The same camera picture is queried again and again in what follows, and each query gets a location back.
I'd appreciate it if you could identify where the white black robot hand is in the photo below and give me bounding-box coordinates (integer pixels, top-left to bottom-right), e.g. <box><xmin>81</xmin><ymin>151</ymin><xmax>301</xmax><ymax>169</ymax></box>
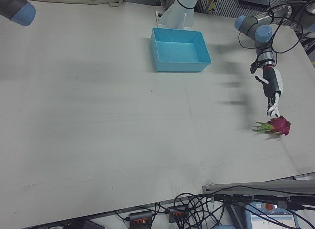
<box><xmin>254</xmin><ymin>67</ymin><xmax>284</xmax><ymax>118</ymax></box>

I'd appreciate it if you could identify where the pink green dragon fruit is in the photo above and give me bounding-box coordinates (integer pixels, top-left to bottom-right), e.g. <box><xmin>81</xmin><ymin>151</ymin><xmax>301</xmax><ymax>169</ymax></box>
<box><xmin>251</xmin><ymin>115</ymin><xmax>292</xmax><ymax>141</ymax></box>

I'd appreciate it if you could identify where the light blue plastic bin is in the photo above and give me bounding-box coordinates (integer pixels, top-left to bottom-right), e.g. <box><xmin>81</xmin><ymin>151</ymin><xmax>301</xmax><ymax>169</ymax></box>
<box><xmin>150</xmin><ymin>27</ymin><xmax>212</xmax><ymax>73</ymax></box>

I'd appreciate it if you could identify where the teach pendant with red button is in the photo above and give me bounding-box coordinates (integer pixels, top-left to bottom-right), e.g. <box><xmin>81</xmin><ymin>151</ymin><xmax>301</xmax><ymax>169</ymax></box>
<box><xmin>242</xmin><ymin>198</ymin><xmax>303</xmax><ymax>229</ymax></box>

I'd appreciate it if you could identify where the black orange power strip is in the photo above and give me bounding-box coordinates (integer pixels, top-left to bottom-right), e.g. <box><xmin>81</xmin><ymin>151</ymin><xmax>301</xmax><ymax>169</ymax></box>
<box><xmin>125</xmin><ymin>210</ymin><xmax>153</xmax><ymax>227</ymax></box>
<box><xmin>168</xmin><ymin>205</ymin><xmax>189</xmax><ymax>224</ymax></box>

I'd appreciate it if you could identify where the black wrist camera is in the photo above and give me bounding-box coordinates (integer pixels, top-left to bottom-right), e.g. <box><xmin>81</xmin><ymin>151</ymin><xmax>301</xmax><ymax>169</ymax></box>
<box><xmin>250</xmin><ymin>61</ymin><xmax>262</xmax><ymax>74</ymax></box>

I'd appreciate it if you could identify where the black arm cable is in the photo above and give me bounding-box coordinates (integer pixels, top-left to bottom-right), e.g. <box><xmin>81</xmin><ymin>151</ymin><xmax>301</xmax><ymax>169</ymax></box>
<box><xmin>237</xmin><ymin>2</ymin><xmax>306</xmax><ymax>55</ymax></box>

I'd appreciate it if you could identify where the grey aluminium rail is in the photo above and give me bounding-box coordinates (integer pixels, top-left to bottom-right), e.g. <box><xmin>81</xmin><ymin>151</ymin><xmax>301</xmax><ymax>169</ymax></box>
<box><xmin>202</xmin><ymin>173</ymin><xmax>315</xmax><ymax>199</ymax></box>

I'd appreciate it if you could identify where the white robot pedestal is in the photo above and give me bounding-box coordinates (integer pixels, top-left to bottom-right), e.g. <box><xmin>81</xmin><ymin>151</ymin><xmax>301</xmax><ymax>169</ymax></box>
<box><xmin>154</xmin><ymin>0</ymin><xmax>203</xmax><ymax>31</ymax></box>

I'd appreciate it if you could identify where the black cable tangle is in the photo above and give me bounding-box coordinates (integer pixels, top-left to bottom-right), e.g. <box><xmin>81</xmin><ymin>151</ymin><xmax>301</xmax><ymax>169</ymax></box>
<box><xmin>112</xmin><ymin>192</ymin><xmax>249</xmax><ymax>229</ymax></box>

